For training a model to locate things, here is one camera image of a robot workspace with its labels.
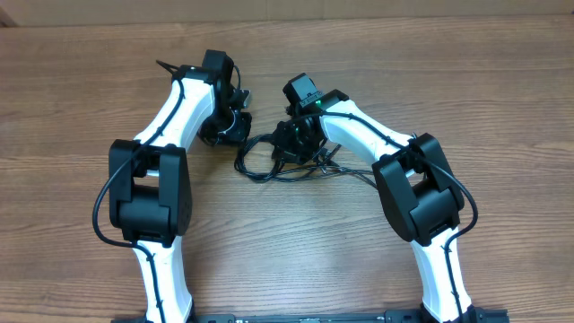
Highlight black cable bundle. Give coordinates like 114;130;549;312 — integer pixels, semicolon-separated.
233;133;380;189

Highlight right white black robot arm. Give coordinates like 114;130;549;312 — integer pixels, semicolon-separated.
273;74;472;322

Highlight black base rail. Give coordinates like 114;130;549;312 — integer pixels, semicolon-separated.
110;308;510;323

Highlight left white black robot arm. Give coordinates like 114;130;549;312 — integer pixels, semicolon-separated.
91;49;251;322

